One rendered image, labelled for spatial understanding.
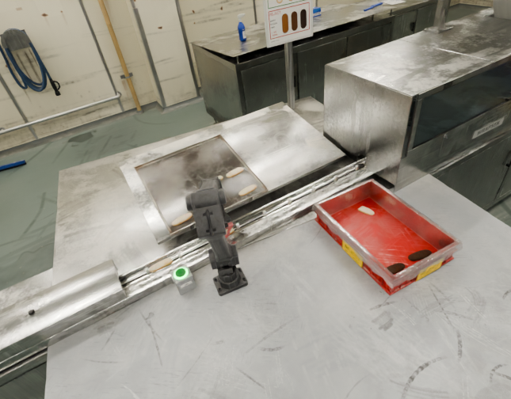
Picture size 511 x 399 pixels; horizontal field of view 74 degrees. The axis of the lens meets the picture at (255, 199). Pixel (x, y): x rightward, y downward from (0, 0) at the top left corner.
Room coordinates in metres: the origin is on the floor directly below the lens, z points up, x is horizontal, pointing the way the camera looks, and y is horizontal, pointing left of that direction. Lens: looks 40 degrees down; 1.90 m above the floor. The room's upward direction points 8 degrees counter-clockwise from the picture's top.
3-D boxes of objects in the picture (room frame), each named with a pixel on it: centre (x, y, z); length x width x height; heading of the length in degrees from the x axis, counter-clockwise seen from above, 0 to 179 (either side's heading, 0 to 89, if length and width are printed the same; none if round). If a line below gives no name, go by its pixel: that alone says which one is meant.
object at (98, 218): (1.58, 0.16, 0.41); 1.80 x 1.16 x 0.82; 108
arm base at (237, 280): (0.82, 0.14, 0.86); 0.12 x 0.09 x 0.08; 108
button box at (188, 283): (0.84, 0.32, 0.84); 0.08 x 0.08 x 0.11; 25
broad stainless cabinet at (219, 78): (3.81, -0.65, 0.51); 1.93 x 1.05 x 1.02; 115
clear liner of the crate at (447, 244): (0.93, -0.48, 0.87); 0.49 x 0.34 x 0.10; 21
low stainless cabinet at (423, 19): (5.07, -2.26, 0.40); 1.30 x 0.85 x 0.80; 115
